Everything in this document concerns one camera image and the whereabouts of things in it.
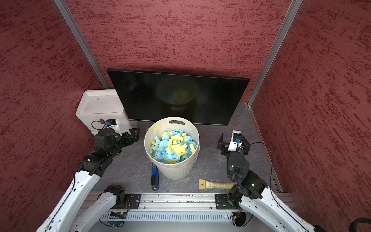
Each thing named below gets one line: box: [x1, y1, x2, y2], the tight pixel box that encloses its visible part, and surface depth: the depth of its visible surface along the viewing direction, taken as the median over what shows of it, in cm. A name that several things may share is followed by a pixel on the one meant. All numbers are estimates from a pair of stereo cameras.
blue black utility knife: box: [151, 162, 160, 191], surface depth 81 cm
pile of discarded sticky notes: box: [148, 123, 198, 164], surface depth 73 cm
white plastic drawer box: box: [75, 88, 133, 136], surface depth 86 cm
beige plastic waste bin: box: [143, 116, 201, 181], surface depth 74 cm
